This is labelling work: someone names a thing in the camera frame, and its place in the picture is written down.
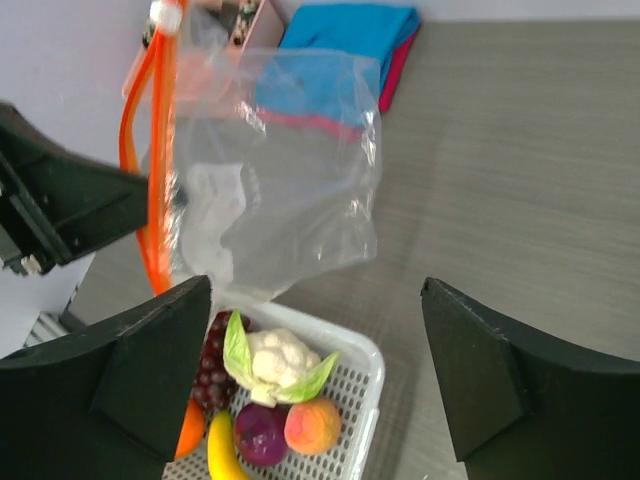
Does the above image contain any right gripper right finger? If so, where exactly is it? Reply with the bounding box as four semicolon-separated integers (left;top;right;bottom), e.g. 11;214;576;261
421;278;639;479

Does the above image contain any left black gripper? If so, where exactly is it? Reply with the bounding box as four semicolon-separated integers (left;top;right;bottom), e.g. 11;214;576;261
1;102;148;275

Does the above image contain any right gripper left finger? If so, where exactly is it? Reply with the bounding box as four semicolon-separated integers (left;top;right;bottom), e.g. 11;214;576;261
1;276;211;479

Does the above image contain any orange fruit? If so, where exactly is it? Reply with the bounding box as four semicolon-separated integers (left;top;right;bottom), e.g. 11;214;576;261
174;398;206;460

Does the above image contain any purple grape bunch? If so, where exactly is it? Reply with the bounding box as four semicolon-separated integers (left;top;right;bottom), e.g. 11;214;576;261
191;310;238;412

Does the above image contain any yellow banana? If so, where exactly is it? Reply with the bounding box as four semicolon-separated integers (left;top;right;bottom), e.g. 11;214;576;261
207;410;249;480

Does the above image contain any purple onion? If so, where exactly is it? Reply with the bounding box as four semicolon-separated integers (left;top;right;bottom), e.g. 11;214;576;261
233;403;289;467

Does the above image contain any white cauliflower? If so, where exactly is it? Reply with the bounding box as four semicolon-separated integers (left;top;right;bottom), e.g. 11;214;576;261
223;310;340;408

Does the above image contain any peach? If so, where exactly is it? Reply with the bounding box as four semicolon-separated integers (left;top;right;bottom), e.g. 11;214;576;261
284;397;342;456

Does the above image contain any clear orange zip bag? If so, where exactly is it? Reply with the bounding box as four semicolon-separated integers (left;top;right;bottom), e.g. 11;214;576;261
118;1;382;307

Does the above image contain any white plastic basket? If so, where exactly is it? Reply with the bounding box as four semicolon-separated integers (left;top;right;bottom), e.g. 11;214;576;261
162;294;387;480

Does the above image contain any blue folded cloth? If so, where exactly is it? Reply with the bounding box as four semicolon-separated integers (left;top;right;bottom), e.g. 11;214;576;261
255;4;421;132

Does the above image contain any white slotted cable duct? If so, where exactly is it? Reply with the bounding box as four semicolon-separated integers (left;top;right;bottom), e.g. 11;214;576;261
23;311;83;348

